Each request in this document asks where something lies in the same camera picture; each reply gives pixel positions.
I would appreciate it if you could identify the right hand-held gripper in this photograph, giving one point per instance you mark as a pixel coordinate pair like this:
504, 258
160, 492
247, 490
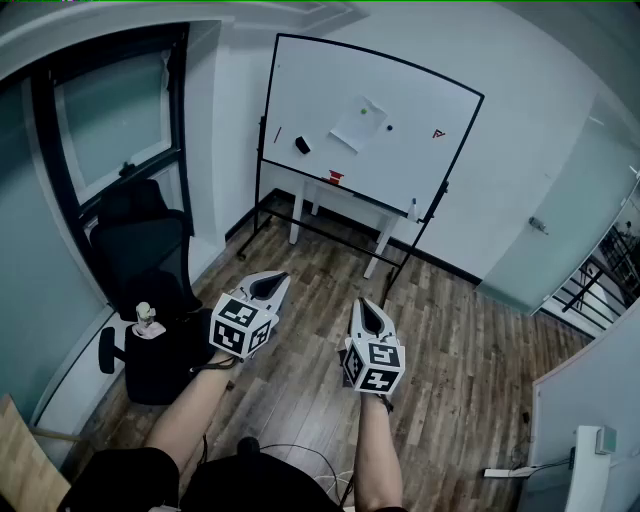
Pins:
375, 367

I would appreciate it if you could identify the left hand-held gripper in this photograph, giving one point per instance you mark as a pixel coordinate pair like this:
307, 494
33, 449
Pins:
235, 325

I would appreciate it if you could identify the white paper sheet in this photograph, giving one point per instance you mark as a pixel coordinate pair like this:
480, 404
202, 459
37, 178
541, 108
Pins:
357, 127

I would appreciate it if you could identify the black-framed whiteboard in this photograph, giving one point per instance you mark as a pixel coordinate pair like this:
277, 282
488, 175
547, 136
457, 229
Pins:
320, 75

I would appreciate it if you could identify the person's left forearm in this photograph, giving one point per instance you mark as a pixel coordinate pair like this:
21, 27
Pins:
190, 410

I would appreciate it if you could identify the person's right forearm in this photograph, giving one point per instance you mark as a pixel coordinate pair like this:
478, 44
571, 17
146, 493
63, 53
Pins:
375, 450

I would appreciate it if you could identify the black whiteboard eraser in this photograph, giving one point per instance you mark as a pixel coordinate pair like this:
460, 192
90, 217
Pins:
302, 144

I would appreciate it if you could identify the white table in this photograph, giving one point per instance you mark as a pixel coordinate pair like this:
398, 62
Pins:
350, 202

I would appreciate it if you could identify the clear spray bottle blue cap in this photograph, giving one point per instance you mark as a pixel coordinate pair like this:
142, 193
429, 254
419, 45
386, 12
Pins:
413, 210

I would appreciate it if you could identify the pink and white bottle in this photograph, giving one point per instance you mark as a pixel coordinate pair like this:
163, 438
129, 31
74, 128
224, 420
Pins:
146, 325

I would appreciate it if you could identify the black mesh office chair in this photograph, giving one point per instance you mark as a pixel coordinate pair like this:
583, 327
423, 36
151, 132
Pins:
140, 240

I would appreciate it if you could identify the person's black shoe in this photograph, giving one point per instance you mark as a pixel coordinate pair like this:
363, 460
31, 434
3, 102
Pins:
248, 444

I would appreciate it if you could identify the white power strip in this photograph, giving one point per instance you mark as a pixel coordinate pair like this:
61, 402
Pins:
505, 471

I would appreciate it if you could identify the person's black clothing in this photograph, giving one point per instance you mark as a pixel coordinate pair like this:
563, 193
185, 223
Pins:
240, 485

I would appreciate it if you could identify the red triangular sticker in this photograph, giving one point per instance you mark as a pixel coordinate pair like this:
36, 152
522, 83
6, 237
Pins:
436, 135

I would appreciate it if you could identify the black metal railing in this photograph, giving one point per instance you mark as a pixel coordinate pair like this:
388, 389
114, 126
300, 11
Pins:
585, 290

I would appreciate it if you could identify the black-framed window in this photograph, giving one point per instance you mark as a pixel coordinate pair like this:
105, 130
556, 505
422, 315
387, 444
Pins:
115, 115

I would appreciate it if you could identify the white device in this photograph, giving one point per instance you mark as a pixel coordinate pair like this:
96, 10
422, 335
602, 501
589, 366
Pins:
582, 465

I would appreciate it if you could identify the green and white box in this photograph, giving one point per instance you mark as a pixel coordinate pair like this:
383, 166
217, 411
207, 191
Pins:
606, 440

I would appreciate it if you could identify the wooden board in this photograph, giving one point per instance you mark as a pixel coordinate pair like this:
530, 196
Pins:
25, 465

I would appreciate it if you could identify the white wall panel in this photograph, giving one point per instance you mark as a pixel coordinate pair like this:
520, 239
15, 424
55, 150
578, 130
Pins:
590, 390

